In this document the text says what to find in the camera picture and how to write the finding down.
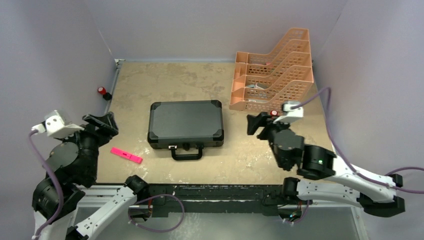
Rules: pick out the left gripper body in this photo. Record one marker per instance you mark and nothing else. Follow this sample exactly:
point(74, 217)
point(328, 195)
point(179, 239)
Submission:
point(104, 133)

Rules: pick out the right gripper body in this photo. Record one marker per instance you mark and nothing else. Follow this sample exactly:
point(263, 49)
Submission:
point(270, 128)

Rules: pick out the black poker set case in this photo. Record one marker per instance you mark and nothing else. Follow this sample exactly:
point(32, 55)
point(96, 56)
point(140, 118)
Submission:
point(186, 128)

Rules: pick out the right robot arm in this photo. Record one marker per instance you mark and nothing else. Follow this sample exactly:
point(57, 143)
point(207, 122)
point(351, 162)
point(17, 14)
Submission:
point(326, 176)

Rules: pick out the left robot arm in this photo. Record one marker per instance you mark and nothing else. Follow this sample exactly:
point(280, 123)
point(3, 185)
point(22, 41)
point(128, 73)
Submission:
point(72, 166)

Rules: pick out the red black stamp on table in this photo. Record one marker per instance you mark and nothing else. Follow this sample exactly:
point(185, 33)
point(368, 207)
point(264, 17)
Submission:
point(274, 113)

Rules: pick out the pink highlighter marker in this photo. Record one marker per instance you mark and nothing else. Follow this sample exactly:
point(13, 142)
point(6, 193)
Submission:
point(126, 155)

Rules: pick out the orange plastic file tray rack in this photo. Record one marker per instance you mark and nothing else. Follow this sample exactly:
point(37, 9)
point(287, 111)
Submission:
point(262, 82)

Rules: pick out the red emergency button left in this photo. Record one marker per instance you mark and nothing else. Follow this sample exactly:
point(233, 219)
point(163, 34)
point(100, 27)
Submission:
point(105, 95)

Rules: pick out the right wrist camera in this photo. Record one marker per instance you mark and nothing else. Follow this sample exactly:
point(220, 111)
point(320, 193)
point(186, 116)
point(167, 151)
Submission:
point(292, 111)

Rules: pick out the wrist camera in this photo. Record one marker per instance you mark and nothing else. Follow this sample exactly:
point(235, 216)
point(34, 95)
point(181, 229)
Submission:
point(57, 125)
point(292, 111)

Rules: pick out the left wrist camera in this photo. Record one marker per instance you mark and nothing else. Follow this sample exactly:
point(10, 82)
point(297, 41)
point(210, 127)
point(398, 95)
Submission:
point(57, 125)

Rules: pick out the black base frame rail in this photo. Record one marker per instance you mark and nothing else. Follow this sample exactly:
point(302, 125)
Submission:
point(227, 199)

